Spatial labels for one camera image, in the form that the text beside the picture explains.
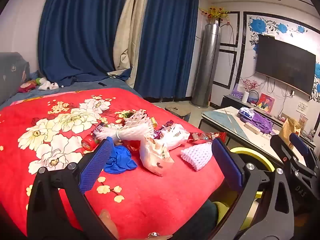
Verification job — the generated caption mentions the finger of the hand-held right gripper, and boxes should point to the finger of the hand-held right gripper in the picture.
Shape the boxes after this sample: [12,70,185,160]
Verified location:
[289,132,318,165]
[270,134,319,180]

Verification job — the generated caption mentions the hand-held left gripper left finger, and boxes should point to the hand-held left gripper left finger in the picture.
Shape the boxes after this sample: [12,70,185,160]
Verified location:
[26,136,119,240]

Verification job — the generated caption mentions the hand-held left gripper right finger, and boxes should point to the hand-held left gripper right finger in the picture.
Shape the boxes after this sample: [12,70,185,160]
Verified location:
[211,137,295,240]

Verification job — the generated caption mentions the blue rubber glove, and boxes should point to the blue rubber glove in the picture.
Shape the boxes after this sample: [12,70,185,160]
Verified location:
[103,144,138,174]

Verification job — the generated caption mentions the yellow round bin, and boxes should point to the yellow round bin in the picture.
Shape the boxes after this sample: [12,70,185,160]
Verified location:
[212,147,275,230]

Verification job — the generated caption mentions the red snack wrapper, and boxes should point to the red snack wrapper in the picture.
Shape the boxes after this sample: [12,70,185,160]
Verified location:
[187,132,227,143]

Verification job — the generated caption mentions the clear plastic bag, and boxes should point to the clear plastic bag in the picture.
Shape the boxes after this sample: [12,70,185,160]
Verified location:
[139,137,175,177]

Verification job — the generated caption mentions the white printed plastic bag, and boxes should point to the white printed plastic bag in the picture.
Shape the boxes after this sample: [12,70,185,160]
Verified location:
[157,124,191,150]

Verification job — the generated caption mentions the large white foam net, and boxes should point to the large white foam net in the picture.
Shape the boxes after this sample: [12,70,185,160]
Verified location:
[122,109,153,130]

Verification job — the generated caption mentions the person's left hand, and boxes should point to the person's left hand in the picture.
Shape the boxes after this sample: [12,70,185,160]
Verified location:
[99,209,173,240]

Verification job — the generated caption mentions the brown paper bag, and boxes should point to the brown paper bag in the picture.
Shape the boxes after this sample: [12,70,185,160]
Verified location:
[279,117,303,148]

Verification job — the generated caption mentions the white power strip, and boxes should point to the white power strip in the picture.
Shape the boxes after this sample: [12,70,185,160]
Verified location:
[244,122,262,133]

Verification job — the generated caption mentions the marble coffee table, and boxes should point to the marble coffee table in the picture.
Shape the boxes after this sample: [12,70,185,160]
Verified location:
[199,106,315,170]

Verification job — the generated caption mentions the yellow-green garment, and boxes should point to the yellow-green garment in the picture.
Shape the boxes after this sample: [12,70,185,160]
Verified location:
[212,201,233,224]

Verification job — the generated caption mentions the colourful painting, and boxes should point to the colourful painting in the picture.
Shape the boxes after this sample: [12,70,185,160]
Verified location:
[256,93,275,112]

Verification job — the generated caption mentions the tissue pack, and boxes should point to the tissue pack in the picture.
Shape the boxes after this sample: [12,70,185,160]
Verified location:
[239,107,255,119]

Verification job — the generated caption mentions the round desk ornament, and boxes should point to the round desk ornament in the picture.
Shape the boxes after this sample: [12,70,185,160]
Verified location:
[247,90,260,107]

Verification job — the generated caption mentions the dark teal cloth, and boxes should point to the dark teal cloth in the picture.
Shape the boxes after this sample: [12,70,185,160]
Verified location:
[172,201,218,240]

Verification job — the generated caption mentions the white vase red flowers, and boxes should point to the white vase red flowers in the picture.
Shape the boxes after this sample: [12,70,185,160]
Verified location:
[241,79,258,103]

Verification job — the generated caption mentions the red floral blanket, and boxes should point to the red floral blanket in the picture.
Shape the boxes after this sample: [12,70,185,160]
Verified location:
[0,87,225,240]

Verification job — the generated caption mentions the dark television cabinet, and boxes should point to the dark television cabinet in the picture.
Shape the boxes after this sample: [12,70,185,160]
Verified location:
[221,94,317,150]

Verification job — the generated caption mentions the purple paper bag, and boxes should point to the purple paper bag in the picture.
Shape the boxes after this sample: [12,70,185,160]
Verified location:
[231,84,244,99]

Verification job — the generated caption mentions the blue stool brown top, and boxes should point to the blue stool brown top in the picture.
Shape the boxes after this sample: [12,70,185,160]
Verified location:
[165,106,191,123]

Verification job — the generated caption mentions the blue sofa seat cover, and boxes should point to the blue sofa seat cover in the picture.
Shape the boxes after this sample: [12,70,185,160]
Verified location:
[10,71,143,103]

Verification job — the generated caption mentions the white plush toy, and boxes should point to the white plush toy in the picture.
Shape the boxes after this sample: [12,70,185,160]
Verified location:
[37,77,59,90]

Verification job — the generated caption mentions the silver tower air conditioner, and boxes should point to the silver tower air conditioner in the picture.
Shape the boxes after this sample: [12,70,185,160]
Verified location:
[191,20,222,107]

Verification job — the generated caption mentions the red plush toy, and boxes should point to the red plush toy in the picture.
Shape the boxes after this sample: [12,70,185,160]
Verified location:
[17,80,37,93]

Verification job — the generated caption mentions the grey patterned sofa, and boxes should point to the grey patterned sofa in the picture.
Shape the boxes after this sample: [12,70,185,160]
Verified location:
[0,52,30,103]

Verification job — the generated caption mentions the beige curtain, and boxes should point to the beige curtain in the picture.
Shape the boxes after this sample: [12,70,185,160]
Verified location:
[112,0,153,88]

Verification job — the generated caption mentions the blue curtain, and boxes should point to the blue curtain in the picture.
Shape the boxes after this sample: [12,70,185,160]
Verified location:
[37,0,133,87]
[134,0,200,99]

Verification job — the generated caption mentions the yellow flower decoration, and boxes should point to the yellow flower decoration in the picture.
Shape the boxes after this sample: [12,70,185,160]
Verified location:
[200,6,230,20]

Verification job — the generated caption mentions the black wall television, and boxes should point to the black wall television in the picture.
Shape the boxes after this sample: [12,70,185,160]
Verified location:
[255,34,317,96]

